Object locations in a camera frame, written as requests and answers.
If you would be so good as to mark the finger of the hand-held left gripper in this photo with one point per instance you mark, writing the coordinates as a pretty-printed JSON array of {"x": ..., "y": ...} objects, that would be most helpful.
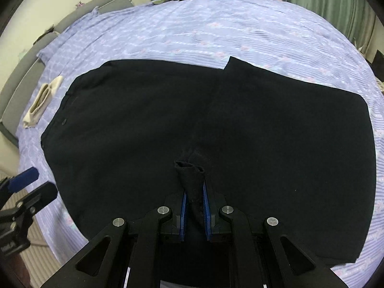
[
  {"x": 25, "y": 179},
  {"x": 42, "y": 194}
]

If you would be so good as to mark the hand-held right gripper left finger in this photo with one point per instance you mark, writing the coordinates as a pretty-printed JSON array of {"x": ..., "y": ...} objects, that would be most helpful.
[{"x": 183, "y": 216}]

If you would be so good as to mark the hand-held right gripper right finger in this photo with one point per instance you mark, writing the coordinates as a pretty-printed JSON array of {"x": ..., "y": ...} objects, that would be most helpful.
[{"x": 207, "y": 216}]

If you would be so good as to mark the black pants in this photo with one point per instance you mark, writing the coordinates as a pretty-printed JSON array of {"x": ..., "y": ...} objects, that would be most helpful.
[{"x": 240, "y": 126}]

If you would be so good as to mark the person's left forearm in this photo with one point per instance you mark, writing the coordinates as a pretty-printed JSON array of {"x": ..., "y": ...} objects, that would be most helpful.
[{"x": 13, "y": 268}]

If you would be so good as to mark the white ribbed panel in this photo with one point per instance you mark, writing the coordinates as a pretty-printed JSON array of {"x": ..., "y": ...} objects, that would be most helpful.
[{"x": 45, "y": 261}]

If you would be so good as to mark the beige folded cloth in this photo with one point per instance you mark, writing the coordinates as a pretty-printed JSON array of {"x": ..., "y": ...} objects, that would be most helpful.
[{"x": 42, "y": 102}]

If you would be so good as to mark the purple striped pillow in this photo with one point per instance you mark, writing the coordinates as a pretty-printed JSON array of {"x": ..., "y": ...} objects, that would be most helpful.
[{"x": 69, "y": 33}]

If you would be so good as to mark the purple plush toy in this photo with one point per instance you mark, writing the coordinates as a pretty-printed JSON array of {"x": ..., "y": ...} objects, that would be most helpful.
[{"x": 80, "y": 4}]

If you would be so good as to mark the purple striped bedspread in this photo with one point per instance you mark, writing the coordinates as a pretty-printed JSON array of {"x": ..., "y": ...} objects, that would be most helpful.
[{"x": 195, "y": 30}]

